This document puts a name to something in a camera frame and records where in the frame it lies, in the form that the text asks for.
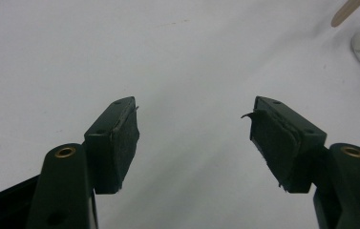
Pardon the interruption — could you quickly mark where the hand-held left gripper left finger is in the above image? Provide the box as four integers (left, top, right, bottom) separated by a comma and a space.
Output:
26, 95, 140, 229

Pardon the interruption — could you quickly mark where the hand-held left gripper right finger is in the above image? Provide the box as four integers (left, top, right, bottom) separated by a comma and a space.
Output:
241, 95, 360, 229

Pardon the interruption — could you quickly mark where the wooden stick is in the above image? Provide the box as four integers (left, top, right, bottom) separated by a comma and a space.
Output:
330, 0, 360, 28

